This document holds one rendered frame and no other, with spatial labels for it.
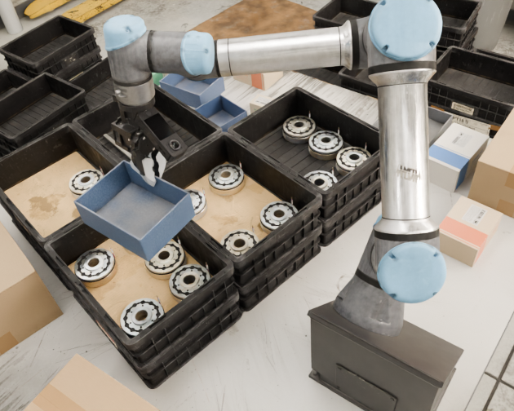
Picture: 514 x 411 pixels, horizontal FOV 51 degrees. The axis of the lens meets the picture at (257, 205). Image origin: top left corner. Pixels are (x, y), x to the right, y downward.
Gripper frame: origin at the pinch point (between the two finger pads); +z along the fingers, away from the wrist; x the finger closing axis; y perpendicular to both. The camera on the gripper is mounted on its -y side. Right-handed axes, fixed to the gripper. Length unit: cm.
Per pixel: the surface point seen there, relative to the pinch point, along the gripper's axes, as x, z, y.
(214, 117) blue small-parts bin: -66, 34, 45
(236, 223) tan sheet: -21.8, 27.0, -3.1
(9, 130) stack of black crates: -31, 60, 140
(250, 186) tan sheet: -35.0, 25.3, 2.9
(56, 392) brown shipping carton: 38.1, 31.3, -4.0
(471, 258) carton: -55, 33, -57
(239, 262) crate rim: -6.1, 19.3, -17.8
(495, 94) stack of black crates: -165, 44, -25
